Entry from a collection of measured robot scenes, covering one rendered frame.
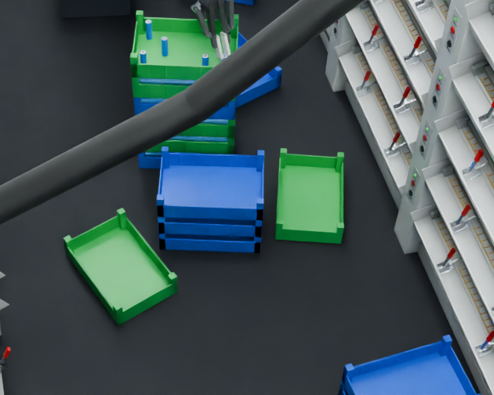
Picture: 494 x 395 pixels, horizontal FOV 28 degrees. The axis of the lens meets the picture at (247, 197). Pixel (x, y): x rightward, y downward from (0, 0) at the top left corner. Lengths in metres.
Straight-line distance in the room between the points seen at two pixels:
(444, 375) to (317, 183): 0.78
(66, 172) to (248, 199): 2.18
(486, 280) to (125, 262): 1.05
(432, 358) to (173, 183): 0.89
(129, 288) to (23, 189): 2.19
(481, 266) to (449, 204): 0.21
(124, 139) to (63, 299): 2.22
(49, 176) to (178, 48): 2.26
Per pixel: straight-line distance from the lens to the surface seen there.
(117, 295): 2.86
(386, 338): 2.82
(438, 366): 2.71
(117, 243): 2.97
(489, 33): 2.29
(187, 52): 2.92
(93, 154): 0.68
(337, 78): 3.36
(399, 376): 2.67
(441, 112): 2.54
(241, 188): 2.88
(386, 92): 2.92
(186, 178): 2.90
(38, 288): 2.91
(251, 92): 3.32
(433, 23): 2.57
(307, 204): 3.06
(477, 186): 2.47
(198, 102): 0.66
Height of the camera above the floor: 2.40
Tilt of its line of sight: 51 degrees down
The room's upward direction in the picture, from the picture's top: 3 degrees clockwise
